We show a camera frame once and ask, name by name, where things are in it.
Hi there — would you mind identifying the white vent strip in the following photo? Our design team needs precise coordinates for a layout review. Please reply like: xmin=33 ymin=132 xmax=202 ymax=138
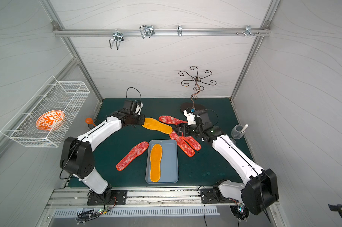
xmin=53 ymin=206 xmax=220 ymax=218

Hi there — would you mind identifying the aluminium top rail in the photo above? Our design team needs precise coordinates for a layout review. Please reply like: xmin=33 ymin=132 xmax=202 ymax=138
xmin=53 ymin=27 xmax=272 ymax=37

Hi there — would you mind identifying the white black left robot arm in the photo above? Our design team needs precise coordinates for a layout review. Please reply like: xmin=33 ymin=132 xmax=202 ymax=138
xmin=59 ymin=100 xmax=145 ymax=196

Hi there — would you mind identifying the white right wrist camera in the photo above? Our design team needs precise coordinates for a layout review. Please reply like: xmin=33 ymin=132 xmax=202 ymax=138
xmin=183 ymin=110 xmax=196 ymax=126

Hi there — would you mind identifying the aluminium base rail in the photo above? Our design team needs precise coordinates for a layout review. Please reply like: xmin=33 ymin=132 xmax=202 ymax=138
xmin=46 ymin=186 xmax=236 ymax=208

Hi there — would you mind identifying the red insole under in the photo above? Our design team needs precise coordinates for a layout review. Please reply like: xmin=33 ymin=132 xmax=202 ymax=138
xmin=169 ymin=131 xmax=195 ymax=157

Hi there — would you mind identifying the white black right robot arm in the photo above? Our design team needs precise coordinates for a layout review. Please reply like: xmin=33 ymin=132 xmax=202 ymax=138
xmin=175 ymin=109 xmax=279 ymax=215

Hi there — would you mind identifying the red insole top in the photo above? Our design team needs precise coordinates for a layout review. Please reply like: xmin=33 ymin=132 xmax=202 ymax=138
xmin=158 ymin=115 xmax=188 ymax=125

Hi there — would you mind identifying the white wire basket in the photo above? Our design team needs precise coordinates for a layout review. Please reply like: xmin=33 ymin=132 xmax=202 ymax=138
xmin=0 ymin=76 xmax=90 ymax=148

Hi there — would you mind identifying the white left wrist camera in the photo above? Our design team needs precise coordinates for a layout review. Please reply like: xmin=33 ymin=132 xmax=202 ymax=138
xmin=134 ymin=100 xmax=143 ymax=115

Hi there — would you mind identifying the metal hook left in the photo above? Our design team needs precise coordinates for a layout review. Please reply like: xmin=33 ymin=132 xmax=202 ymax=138
xmin=109 ymin=31 xmax=124 ymax=50

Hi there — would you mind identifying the orange patterned bowl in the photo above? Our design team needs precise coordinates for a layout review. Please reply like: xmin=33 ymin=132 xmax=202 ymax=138
xmin=36 ymin=110 xmax=65 ymax=131

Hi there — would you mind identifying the metal bracket right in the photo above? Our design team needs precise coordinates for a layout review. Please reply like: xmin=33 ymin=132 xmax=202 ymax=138
xmin=235 ymin=26 xmax=260 ymax=37

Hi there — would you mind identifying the clear measuring cup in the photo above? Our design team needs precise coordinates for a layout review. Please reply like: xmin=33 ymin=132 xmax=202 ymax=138
xmin=231 ymin=124 xmax=249 ymax=140

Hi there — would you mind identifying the blue plastic storage tray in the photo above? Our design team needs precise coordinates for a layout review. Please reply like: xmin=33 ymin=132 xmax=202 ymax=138
xmin=145 ymin=140 xmax=179 ymax=185

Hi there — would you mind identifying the red insole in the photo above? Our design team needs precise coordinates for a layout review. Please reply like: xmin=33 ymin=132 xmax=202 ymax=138
xmin=116 ymin=141 xmax=149 ymax=171
xmin=158 ymin=115 xmax=188 ymax=125
xmin=182 ymin=136 xmax=201 ymax=151

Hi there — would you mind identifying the metal hook small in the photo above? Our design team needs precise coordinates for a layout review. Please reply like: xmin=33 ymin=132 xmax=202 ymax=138
xmin=177 ymin=25 xmax=182 ymax=37

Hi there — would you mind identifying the metal hook middle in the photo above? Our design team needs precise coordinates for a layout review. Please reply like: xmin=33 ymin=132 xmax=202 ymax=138
xmin=139 ymin=25 xmax=155 ymax=39

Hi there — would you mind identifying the bronze scroll jewelry stand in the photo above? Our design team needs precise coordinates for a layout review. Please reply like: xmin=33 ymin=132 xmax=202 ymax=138
xmin=178 ymin=66 xmax=217 ymax=112

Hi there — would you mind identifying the yellow insole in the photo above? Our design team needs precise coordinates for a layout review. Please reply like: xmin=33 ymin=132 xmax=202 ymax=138
xmin=142 ymin=118 xmax=173 ymax=134
xmin=150 ymin=144 xmax=162 ymax=183

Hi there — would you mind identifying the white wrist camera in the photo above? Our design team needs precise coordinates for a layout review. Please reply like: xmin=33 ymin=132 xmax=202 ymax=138
xmin=183 ymin=110 xmax=196 ymax=126
xmin=134 ymin=100 xmax=143 ymax=115

